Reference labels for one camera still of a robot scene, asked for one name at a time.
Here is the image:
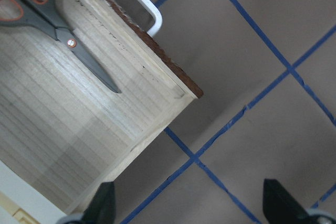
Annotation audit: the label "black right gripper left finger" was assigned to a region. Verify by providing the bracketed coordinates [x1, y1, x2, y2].
[81, 182, 116, 224]

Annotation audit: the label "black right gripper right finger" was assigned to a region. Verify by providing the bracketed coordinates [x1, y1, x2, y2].
[262, 179, 309, 224]

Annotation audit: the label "light wooden drawer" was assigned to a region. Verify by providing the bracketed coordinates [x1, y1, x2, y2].
[1, 0, 203, 214]

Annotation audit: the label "grey orange handled scissors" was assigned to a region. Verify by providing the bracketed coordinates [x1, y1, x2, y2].
[1, 0, 121, 93]

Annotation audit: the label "white drawer handle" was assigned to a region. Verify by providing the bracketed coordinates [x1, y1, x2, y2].
[112, 0, 163, 38]

